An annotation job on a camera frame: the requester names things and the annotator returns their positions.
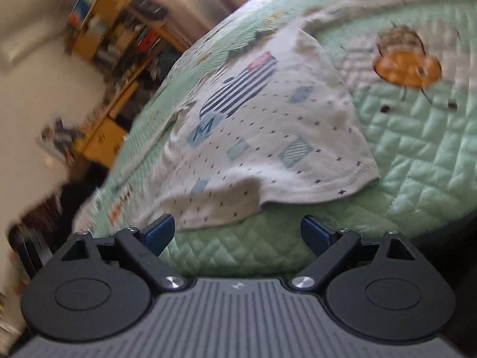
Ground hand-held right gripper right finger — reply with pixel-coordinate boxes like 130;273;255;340
292;215;416;291

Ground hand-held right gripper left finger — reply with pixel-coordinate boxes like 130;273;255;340
60;214;187;291

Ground wall poster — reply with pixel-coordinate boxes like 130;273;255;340
37;117;83;161

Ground white printed long-sleeve shirt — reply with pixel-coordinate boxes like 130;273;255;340
162;30;381;232

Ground wooden bookshelf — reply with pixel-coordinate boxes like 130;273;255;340
67;0;176;68

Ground green quilted bee bedspread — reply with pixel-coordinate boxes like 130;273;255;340
71;0;477;280

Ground yellow wooden desk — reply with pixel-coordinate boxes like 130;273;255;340
71;56;157;168

